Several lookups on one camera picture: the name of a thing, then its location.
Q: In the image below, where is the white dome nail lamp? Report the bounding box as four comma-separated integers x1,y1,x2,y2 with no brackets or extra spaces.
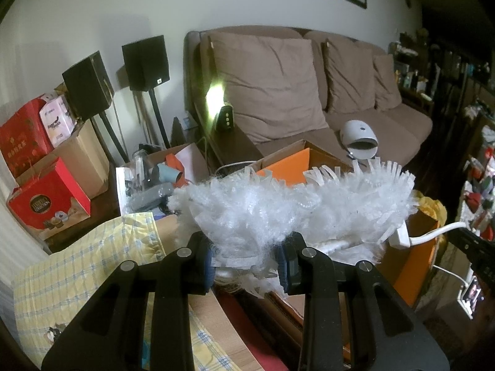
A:
339,120,379,160

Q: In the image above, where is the small brown sofa cushion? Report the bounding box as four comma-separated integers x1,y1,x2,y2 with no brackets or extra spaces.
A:
373,54,403,111

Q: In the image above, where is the white feather duster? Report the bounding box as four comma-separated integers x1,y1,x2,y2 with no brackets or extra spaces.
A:
166,158,420,298

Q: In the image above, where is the pink tissue pack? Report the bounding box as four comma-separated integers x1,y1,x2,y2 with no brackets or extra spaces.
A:
39,93,76,148

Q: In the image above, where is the pile of red white clutter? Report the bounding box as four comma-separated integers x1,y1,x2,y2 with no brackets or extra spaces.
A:
458,135,495,240

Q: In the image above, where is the black radio lamp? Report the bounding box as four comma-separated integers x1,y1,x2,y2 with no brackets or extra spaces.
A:
205,81,235,132

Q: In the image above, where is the yellow plaid tablecloth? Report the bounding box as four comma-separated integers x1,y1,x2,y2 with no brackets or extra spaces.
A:
11,212,229,371

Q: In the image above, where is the brown sofa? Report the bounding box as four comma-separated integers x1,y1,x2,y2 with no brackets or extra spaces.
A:
183,25,434,171

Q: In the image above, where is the cardboard box of clutter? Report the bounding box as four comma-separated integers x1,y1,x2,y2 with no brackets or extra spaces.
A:
115,143,209,217

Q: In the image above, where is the dark cluttered shelf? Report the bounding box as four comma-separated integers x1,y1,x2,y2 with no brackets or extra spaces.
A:
394,27,495,124

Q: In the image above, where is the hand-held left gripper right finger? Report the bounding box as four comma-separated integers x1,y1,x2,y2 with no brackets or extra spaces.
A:
274,232,451,371

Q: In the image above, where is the yellow plastic bag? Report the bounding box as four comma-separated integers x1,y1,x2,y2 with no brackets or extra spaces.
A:
415,197,447,225

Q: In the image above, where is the black speaker stand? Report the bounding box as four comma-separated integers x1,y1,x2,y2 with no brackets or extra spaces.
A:
91,112,130,163
149,89,171,149

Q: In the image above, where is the large brown sofa cushion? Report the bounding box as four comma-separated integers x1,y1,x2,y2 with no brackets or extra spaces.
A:
209,33,329,143

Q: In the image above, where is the red chocolate gift box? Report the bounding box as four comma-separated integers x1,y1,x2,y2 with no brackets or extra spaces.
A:
7,158,91,240

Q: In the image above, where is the medium brown sofa cushion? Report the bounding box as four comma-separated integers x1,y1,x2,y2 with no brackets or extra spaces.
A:
323,39,381,114

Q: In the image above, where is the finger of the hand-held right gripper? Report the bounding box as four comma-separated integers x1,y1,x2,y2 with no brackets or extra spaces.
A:
450,228,495,279

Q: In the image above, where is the light blue hair dryer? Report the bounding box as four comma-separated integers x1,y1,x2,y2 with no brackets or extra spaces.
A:
155,161,187,186

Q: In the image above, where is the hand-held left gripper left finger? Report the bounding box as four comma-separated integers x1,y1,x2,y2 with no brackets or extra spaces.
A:
41,231,217,371

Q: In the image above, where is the red gift box gold print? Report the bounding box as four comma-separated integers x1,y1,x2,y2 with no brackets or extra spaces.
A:
0,98,55,178

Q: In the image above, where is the cardboard box with orange lining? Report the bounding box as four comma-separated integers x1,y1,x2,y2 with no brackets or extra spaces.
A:
240,139,441,360

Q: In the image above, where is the black speaker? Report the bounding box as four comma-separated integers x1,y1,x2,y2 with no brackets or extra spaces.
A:
62,51,114,121
122,36,170,92

